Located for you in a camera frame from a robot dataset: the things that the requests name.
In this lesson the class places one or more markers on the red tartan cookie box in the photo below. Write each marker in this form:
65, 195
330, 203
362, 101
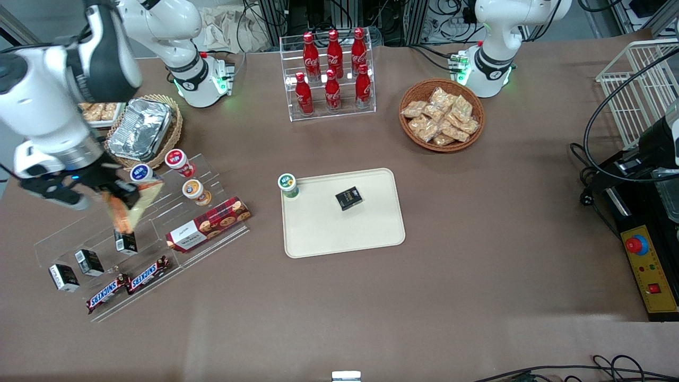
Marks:
209, 225

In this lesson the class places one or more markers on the orange lid gum jar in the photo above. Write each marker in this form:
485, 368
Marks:
194, 191

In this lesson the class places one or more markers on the beige plastic tray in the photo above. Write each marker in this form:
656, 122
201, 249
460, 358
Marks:
345, 228

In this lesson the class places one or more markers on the clear plastic container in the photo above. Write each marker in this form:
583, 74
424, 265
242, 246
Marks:
669, 196

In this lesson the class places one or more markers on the silver foil packet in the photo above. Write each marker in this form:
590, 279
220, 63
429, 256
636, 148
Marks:
140, 130

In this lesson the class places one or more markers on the clear brown snack packet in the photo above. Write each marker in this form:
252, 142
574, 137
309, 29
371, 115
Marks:
109, 110
442, 97
443, 140
470, 126
423, 127
414, 110
435, 112
91, 112
462, 107
455, 131

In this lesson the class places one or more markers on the crumpled beige cloth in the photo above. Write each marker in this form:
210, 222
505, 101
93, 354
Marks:
228, 29

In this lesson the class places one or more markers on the purple lid gum jar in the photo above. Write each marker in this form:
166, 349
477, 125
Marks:
140, 172

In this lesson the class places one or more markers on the small white block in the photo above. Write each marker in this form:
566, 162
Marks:
346, 376

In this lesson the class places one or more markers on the black cylindrical device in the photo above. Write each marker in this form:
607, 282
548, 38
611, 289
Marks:
660, 140

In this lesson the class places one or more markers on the red Coca-Cola bottle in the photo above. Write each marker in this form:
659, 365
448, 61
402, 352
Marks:
363, 89
310, 55
303, 98
334, 53
358, 50
332, 94

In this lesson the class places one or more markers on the yellow control box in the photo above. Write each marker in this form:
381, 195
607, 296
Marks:
655, 276

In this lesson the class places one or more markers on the small black gold-print box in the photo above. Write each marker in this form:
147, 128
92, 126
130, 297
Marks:
348, 198

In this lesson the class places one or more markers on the clear acrylic bottle rack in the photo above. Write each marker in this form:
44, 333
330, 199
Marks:
329, 114

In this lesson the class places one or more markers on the small black barcode box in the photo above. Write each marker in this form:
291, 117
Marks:
126, 241
63, 277
90, 262

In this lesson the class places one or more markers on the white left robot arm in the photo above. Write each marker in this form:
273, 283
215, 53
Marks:
496, 58

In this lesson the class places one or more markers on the green lid gum jar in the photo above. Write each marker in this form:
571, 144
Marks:
288, 184

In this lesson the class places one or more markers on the red emergency stop button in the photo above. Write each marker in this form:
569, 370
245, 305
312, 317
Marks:
636, 245

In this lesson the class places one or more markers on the red lid gum jar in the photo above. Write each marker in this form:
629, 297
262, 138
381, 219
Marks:
177, 160

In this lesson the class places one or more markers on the plastic-wrapped triangle sandwich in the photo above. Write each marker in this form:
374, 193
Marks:
146, 204

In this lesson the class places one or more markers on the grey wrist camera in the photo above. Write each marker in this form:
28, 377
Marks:
50, 193

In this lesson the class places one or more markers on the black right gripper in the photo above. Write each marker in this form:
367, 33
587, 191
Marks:
102, 179

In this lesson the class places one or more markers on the clear acrylic tiered stand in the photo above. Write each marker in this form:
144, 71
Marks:
159, 223

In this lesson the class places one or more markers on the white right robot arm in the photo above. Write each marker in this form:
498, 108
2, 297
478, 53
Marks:
42, 101

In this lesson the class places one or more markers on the Snickers chocolate bar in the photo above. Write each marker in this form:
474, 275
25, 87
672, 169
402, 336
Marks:
106, 294
148, 275

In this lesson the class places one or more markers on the white rectangular bin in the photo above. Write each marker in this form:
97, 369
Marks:
103, 123

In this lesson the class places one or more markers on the round wicker basket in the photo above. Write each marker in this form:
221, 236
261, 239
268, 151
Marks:
411, 135

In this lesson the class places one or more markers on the oval wicker basket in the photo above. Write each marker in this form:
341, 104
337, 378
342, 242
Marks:
177, 127

